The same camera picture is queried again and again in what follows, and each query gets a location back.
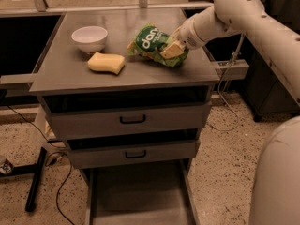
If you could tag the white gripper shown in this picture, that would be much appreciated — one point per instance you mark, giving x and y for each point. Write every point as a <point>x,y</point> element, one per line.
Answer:
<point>188,34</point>

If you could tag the grey side rail bracket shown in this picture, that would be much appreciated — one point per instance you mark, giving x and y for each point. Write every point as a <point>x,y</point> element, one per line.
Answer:
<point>227,72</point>

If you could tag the grey drawer cabinet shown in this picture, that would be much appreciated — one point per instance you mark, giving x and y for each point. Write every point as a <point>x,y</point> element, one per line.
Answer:
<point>65,84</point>

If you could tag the top grey drawer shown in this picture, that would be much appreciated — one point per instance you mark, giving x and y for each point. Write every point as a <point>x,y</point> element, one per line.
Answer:
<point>93,124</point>

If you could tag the bottom open grey drawer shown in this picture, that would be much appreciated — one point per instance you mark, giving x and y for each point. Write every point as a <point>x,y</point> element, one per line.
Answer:
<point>156,193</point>

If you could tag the green rice chip bag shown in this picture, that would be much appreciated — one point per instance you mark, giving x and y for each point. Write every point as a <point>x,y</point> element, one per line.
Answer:
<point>150,42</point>

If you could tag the white ceramic bowl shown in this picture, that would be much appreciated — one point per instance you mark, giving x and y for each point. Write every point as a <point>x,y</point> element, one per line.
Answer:
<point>90,39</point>

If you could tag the small object on floor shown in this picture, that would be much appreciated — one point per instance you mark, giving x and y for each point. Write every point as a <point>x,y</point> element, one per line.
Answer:
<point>6,166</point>

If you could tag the yellow sponge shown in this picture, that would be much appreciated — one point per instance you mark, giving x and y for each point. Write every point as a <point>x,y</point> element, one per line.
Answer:
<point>103,62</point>

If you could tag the black metal stand leg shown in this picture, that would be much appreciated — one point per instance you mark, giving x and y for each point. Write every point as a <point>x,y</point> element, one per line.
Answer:
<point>36,170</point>

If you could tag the middle grey drawer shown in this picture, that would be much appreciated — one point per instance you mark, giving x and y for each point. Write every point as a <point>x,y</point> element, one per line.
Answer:
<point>133,154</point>

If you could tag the dark cabinet at right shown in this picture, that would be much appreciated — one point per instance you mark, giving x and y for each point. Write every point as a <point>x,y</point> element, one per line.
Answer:
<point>261,88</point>

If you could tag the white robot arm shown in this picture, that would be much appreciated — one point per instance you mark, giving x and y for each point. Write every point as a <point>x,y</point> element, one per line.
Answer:
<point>275,196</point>

